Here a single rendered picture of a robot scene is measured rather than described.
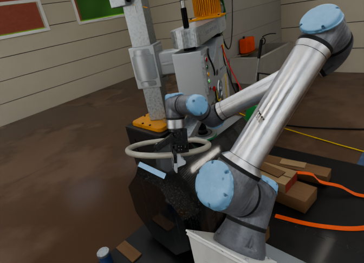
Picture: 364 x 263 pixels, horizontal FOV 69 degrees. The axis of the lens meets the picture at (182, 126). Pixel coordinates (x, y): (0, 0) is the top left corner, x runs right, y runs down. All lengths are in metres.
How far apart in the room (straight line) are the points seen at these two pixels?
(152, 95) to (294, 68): 2.03
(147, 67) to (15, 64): 5.41
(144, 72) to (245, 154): 1.93
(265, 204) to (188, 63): 1.20
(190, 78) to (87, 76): 6.66
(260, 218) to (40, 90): 7.27
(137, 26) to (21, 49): 5.36
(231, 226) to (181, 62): 1.25
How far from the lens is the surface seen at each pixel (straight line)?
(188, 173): 1.92
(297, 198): 2.61
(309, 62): 0.92
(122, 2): 2.61
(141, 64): 2.64
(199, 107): 1.14
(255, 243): 1.01
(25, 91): 7.76
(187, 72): 1.93
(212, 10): 2.50
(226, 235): 1.00
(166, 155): 1.29
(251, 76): 4.83
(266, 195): 1.00
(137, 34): 2.68
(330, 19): 0.95
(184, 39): 1.85
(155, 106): 2.81
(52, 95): 7.98
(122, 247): 2.61
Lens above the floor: 1.83
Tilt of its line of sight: 24 degrees down
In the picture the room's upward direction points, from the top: 11 degrees counter-clockwise
